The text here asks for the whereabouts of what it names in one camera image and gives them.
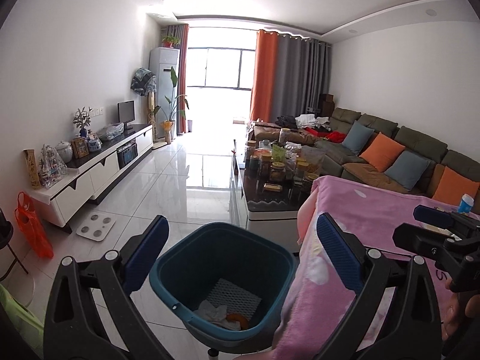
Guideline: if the white tissue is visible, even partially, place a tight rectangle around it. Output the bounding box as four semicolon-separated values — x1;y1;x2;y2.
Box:
194;300;241;331

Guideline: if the orange peel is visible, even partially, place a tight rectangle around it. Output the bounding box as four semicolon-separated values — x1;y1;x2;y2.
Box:
225;313;249;331

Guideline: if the teal trash bin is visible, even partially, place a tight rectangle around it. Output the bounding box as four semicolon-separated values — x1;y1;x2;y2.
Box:
149;222;297;354

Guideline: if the right hand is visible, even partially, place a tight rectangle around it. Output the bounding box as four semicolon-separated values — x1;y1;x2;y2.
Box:
442;293;480;341

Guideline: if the orange cushion near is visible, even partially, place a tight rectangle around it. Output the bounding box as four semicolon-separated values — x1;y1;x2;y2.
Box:
433;166;479;206

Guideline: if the orange cushion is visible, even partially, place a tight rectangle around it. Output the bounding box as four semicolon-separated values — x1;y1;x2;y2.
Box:
433;166;479;206
360;133;405;172

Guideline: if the blue white cup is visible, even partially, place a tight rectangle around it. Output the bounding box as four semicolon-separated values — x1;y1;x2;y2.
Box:
457;193;474;214

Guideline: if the teal cushion near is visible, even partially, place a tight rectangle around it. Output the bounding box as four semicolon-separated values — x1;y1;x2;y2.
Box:
385;150;431;191

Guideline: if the teal cushion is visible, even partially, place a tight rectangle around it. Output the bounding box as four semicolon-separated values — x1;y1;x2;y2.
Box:
342;121;374;155
385;150;431;191

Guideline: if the orange cushion far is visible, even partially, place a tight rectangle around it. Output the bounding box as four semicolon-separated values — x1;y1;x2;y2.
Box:
360;133;405;172

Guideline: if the pink floral tablecloth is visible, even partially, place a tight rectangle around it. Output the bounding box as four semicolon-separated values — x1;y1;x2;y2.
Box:
269;175;480;360

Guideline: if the white bathroom scale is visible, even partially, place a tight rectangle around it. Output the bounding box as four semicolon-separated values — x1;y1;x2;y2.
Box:
76;213;116;242

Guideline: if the green sectional sofa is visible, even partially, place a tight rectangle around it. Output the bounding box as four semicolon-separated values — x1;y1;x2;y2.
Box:
301;108;479;214

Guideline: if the teal cushion far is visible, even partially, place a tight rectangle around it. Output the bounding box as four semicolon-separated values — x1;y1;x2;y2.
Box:
342;121;374;155

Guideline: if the orange plastic bag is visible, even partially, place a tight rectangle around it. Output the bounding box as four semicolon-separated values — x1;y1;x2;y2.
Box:
15;191;54;259

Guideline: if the white black tv cabinet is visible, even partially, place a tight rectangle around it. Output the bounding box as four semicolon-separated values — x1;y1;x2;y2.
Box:
29;124;153;233

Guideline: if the white mesh foam net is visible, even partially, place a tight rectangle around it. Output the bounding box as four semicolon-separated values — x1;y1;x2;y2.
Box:
206;279;261;320

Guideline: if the black glass coffee table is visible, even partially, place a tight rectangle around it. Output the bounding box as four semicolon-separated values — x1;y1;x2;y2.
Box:
229;146;309;254

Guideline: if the brown ottoman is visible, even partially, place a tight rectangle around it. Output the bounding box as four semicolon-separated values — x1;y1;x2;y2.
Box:
246;119;320;147

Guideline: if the orange and grey curtain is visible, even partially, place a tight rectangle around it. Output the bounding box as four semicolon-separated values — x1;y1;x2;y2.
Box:
250;30;332;122

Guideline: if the small black monitor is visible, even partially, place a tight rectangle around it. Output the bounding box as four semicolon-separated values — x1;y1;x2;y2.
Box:
117;100;135;130

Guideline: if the tall green potted plant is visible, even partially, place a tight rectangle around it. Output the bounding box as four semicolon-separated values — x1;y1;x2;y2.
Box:
154;63;179;145

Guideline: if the white standing air conditioner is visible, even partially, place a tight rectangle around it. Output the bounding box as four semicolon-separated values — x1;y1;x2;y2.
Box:
149;47;180;140

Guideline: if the potted plant on conditioner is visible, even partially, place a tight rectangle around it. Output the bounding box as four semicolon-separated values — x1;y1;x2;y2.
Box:
162;35;181;48

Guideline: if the left striped curtain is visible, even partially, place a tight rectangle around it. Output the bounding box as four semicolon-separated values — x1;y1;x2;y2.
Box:
161;24;189;135

